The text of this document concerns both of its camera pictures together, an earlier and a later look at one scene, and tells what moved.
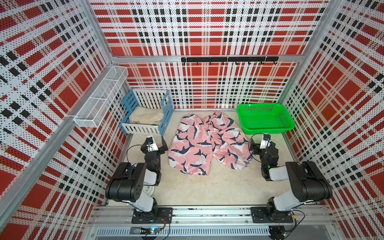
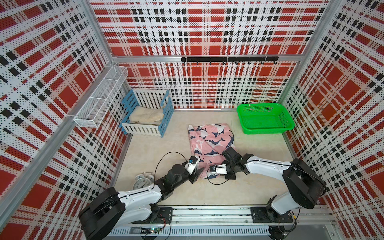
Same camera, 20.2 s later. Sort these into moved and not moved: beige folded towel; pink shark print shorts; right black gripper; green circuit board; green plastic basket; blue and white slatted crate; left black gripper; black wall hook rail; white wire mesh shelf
Moved: pink shark print shorts; right black gripper; left black gripper
Not moved: black wall hook rail; green plastic basket; blue and white slatted crate; green circuit board; white wire mesh shelf; beige folded towel
